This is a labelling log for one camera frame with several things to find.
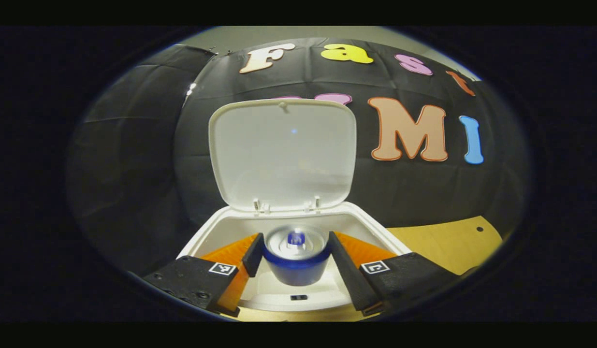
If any black backdrop cloth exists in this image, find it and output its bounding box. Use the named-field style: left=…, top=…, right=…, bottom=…
left=66, top=38, right=528, bottom=276

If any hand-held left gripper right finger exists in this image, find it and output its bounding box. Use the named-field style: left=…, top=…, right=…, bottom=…
left=328, top=231, right=458, bottom=318

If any white desktop garbage bin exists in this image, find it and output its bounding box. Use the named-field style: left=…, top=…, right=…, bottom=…
left=176, top=98, right=412, bottom=312

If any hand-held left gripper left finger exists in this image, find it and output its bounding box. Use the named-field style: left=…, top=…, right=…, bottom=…
left=143, top=232, right=266, bottom=318

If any blue pop can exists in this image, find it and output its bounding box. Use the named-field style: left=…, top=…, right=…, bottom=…
left=262, top=225, right=332, bottom=286

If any wooden desktop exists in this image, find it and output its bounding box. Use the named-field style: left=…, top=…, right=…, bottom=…
left=221, top=216, right=503, bottom=322

